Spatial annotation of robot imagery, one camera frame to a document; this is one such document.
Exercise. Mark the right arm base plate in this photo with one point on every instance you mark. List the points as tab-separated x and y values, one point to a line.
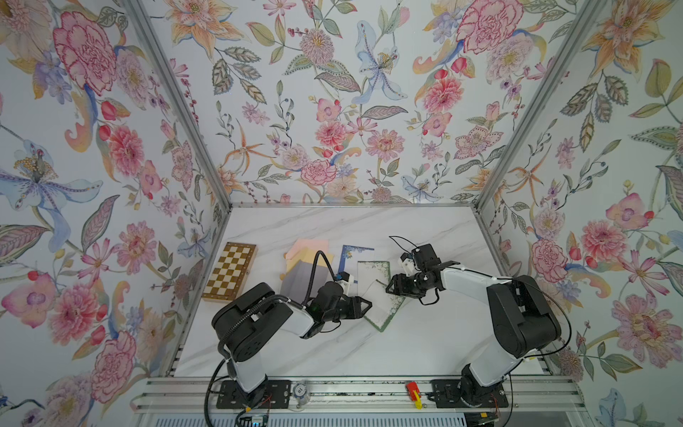
450	393

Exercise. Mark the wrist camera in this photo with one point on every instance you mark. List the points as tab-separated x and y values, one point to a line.
346	281
408	264

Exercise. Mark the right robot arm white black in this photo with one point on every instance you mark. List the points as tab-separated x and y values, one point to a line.
522	319

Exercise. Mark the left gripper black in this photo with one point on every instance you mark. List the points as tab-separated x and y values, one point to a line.
357	310

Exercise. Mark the yellow envelope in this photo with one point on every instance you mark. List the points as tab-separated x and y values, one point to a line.
304	256

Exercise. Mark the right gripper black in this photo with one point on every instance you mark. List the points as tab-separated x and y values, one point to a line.
400	287

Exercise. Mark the blue floral letter paper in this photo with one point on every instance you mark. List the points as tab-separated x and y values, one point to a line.
352	255

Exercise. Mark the round silver knob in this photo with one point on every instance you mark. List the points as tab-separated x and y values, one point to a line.
300	393

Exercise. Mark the small green circuit board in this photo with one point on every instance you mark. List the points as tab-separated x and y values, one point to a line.
252	421

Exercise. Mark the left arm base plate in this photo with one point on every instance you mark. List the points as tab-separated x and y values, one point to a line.
273	394

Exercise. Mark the green floral letter paper lower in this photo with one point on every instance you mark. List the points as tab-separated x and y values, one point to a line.
372	273

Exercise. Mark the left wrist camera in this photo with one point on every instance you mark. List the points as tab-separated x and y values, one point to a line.
346	281

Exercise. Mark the grey envelope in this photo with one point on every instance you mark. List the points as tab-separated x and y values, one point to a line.
296	282

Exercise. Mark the green floral letter paper top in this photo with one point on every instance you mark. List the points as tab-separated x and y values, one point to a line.
384	306

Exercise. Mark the red emergency stop button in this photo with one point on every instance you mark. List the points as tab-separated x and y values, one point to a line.
415	395

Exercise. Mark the pink envelope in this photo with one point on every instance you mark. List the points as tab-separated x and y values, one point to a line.
304	243

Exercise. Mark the green floral letter paper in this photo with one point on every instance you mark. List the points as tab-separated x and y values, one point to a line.
372	273
384	306

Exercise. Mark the wooden chessboard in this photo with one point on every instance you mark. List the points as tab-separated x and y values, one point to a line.
230	272

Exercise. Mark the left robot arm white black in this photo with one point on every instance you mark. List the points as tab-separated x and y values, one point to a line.
246	325

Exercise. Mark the aluminium rail frame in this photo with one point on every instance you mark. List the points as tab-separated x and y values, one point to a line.
535	400

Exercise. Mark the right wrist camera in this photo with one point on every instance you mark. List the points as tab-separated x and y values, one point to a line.
408	264

